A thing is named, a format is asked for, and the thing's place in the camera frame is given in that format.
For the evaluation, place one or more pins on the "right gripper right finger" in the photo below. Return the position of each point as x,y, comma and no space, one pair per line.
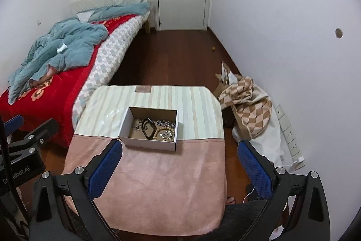
273,184

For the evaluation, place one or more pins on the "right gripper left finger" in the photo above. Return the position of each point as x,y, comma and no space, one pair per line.
85,184

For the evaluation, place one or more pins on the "small silver earrings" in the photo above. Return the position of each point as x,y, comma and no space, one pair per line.
137,125

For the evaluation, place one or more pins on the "black wristband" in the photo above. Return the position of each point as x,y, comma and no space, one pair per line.
148,128

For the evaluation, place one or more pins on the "white plastic bag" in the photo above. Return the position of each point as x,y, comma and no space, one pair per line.
271,143

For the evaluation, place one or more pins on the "pink striped table cloth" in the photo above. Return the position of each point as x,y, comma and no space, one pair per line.
181,193

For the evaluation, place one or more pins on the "red bed cover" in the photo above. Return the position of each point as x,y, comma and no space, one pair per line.
52,100

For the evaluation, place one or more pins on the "brown checkered blanket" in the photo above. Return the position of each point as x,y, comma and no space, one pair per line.
250,105

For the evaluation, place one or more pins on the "open cardboard box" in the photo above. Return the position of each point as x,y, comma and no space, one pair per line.
165,138

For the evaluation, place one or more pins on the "teal blue blanket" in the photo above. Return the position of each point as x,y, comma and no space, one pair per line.
69,44

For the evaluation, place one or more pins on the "checkered bed quilt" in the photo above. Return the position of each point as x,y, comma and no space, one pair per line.
122,31

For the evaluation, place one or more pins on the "white wall power strip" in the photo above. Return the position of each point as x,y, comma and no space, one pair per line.
287,130

